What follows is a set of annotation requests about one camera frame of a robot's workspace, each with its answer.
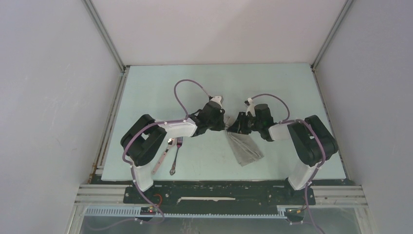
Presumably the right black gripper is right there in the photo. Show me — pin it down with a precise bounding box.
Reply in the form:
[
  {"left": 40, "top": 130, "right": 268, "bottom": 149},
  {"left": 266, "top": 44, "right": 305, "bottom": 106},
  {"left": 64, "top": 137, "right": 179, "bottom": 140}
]
[{"left": 227, "top": 111, "right": 263, "bottom": 135}]

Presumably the grey cloth napkin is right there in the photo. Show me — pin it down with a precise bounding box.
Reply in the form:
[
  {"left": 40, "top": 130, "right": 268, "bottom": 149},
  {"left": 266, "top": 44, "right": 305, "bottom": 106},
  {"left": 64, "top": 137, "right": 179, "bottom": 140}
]
[{"left": 224, "top": 115, "right": 264, "bottom": 167}]

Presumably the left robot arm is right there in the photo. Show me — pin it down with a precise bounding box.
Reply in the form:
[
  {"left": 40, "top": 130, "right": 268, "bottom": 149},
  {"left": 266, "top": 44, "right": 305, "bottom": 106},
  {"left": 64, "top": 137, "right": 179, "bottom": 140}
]
[{"left": 120, "top": 96, "right": 225, "bottom": 203}]

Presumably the iridescent fork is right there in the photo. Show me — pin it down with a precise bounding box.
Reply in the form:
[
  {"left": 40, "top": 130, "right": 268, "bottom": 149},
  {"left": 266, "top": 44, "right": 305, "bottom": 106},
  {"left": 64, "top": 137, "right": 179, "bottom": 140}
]
[{"left": 169, "top": 137, "right": 183, "bottom": 176}]

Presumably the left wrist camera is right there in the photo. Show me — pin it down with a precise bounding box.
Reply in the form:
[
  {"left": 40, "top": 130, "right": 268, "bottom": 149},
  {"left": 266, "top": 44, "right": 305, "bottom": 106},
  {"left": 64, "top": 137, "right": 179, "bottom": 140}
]
[{"left": 209, "top": 96, "right": 224, "bottom": 108}]

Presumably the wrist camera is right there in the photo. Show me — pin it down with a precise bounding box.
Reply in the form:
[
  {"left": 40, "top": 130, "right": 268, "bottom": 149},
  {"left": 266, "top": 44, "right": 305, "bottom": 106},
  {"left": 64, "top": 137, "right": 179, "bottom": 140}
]
[
  {"left": 209, "top": 96, "right": 224, "bottom": 108},
  {"left": 245, "top": 98, "right": 256, "bottom": 117}
]

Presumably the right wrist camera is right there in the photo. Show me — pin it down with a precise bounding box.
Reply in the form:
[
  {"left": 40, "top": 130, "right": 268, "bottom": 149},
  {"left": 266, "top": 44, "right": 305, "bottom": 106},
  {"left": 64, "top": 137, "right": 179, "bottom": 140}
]
[{"left": 245, "top": 98, "right": 256, "bottom": 117}]

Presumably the silver spoon pink handle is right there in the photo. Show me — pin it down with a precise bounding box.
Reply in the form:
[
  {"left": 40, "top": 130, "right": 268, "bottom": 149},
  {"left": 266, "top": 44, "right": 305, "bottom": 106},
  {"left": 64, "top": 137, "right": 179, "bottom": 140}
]
[{"left": 151, "top": 138, "right": 177, "bottom": 175}]

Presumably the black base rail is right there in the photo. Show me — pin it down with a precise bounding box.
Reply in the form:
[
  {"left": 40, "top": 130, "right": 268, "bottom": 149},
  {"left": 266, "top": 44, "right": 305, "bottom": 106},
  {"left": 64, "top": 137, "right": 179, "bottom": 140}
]
[{"left": 123, "top": 180, "right": 316, "bottom": 214}]

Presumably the white cable duct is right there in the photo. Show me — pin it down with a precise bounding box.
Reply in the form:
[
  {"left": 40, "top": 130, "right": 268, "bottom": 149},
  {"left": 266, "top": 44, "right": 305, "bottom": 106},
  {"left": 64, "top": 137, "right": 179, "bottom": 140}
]
[{"left": 83, "top": 206, "right": 304, "bottom": 219}]

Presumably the left aluminium frame post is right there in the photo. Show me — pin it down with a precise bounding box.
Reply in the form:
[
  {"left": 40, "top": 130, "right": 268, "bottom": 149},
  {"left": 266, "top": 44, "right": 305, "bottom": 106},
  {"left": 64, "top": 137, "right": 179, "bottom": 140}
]
[{"left": 82, "top": 0, "right": 126, "bottom": 72}]

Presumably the aluminium frame post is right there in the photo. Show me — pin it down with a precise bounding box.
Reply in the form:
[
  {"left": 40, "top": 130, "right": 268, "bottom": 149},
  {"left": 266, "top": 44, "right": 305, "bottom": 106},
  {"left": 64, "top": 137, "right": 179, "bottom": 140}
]
[
  {"left": 82, "top": 0, "right": 126, "bottom": 72},
  {"left": 311, "top": 0, "right": 356, "bottom": 71}
]

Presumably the right aluminium frame post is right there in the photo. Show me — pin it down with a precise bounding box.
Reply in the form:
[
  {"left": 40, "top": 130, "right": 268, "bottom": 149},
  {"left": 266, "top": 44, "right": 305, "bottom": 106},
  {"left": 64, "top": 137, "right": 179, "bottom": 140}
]
[{"left": 311, "top": 0, "right": 356, "bottom": 71}]

